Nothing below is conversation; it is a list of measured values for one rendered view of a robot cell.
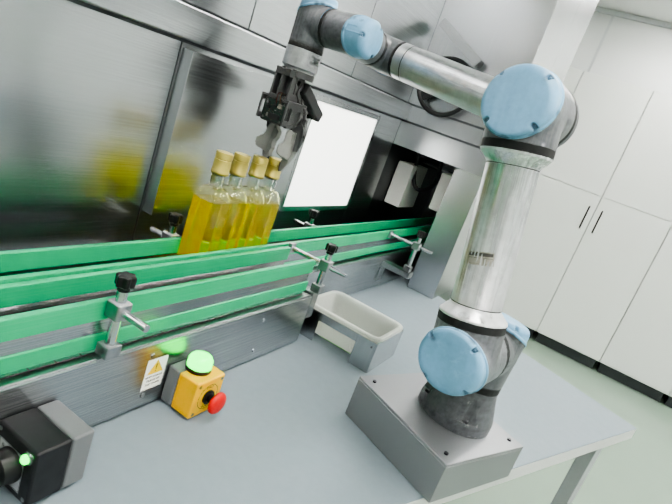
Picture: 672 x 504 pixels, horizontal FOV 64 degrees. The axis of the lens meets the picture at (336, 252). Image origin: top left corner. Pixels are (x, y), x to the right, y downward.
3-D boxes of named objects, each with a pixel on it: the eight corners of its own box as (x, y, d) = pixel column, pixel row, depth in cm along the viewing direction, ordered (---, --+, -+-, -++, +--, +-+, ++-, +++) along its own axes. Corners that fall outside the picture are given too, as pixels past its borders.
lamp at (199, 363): (198, 359, 96) (202, 344, 95) (216, 371, 94) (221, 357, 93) (179, 365, 92) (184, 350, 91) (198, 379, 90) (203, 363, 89)
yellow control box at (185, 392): (187, 388, 99) (198, 354, 98) (217, 409, 96) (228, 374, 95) (158, 400, 93) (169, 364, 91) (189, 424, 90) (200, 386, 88)
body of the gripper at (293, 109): (253, 118, 113) (270, 60, 110) (277, 123, 121) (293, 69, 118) (281, 129, 110) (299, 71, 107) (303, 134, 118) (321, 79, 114)
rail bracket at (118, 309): (111, 349, 81) (132, 268, 77) (145, 373, 78) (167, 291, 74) (88, 355, 77) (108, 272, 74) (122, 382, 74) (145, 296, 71)
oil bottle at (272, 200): (240, 266, 131) (266, 183, 125) (257, 276, 128) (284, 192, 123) (225, 268, 126) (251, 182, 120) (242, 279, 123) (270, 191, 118)
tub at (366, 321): (326, 315, 153) (337, 288, 151) (394, 354, 144) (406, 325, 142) (293, 328, 138) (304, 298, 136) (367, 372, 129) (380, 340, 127)
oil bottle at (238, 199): (205, 271, 121) (232, 181, 115) (224, 281, 118) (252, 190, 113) (188, 274, 116) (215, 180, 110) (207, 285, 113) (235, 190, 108)
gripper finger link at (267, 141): (242, 156, 117) (259, 118, 115) (259, 158, 123) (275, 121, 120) (252, 163, 116) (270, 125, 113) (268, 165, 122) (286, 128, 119)
